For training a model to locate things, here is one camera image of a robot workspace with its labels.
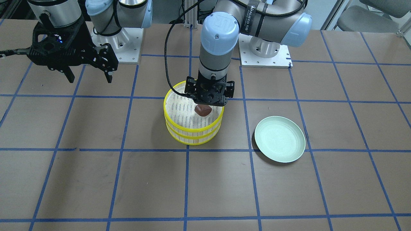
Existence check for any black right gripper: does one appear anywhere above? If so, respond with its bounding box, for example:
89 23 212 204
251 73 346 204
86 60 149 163
27 16 118 83

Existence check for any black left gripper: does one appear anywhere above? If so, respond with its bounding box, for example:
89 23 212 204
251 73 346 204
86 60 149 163
184 72 235 107

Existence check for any brown bun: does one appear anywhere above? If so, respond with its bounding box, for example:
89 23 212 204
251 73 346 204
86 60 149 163
194 104 213 117

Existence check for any yellow bamboo steamer layer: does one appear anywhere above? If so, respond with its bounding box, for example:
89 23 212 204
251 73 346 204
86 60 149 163
163 90 225 133
166 121 221 146

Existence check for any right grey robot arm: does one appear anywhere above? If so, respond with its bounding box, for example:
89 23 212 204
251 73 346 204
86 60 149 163
25 0 153 83

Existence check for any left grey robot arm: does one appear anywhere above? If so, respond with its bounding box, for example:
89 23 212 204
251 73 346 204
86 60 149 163
181 0 312 107

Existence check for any light green plate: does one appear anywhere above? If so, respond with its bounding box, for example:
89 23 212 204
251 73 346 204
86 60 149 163
254 116 306 163

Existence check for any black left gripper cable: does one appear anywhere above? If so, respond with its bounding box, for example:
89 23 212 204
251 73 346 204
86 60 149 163
164 0 206 97

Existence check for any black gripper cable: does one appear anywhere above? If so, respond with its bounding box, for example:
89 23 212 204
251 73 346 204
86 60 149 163
0 48 31 59
164 0 206 97

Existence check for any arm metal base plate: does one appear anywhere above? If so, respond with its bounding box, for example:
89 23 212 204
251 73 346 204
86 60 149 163
91 28 145 64
238 34 293 68

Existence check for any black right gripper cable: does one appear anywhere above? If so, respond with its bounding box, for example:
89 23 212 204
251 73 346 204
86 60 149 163
0 48 31 59

